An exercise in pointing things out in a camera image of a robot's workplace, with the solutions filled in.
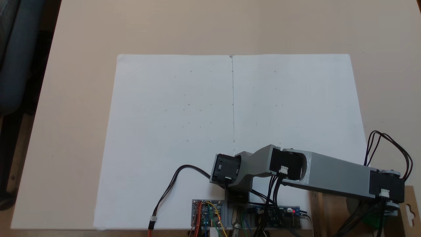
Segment green dice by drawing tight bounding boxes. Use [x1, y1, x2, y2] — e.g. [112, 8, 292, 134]
[363, 212, 387, 228]

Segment white paper sheet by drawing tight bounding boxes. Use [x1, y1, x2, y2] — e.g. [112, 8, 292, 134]
[93, 54, 235, 230]
[232, 53, 373, 230]

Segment metal table clamp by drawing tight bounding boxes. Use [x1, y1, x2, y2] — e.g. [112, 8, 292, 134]
[231, 213, 243, 237]

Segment blue circuit board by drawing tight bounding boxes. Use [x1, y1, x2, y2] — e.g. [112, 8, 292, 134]
[251, 205, 302, 229]

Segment brown cardboard box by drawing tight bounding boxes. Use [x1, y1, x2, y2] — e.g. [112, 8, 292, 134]
[308, 184, 416, 237]

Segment blue grey office chair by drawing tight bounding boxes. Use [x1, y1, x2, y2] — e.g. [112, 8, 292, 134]
[0, 0, 46, 116]

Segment black power cable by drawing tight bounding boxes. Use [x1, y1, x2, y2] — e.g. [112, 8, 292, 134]
[147, 164, 212, 237]

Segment circuit board with coloured wires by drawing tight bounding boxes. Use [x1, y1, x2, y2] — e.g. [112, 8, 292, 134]
[191, 199, 225, 228]

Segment black servo cable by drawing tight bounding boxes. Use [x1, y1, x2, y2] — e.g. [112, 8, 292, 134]
[259, 173, 285, 237]
[363, 130, 414, 181]

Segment yellow jumper wire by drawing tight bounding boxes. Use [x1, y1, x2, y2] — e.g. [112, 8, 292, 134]
[204, 201, 229, 237]

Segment orange red jumper wire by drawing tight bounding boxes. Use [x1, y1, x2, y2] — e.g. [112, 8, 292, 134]
[193, 201, 202, 237]

